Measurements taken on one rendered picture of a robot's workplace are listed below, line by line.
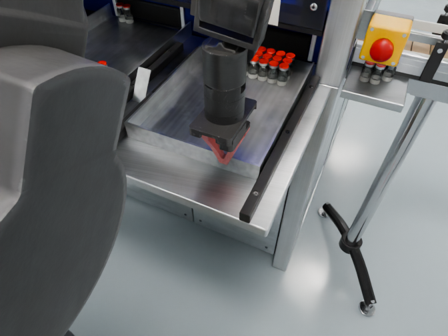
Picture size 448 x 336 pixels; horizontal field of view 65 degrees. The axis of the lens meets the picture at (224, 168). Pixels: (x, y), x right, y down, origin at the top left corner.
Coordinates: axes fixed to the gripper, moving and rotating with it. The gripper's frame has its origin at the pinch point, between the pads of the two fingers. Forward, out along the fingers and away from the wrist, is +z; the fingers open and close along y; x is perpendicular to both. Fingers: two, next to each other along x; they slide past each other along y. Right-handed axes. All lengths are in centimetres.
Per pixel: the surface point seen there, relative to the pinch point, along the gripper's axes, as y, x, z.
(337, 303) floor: 33, -33, 90
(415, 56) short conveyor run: 42.9, -25.2, -3.5
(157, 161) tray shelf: -2.4, 11.7, 3.3
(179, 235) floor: 33, 36, 89
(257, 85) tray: 26.1, 4.2, 1.9
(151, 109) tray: 8.2, 19.7, 1.6
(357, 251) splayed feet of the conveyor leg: 48, -34, 77
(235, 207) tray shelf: -5.7, -4.5, 3.7
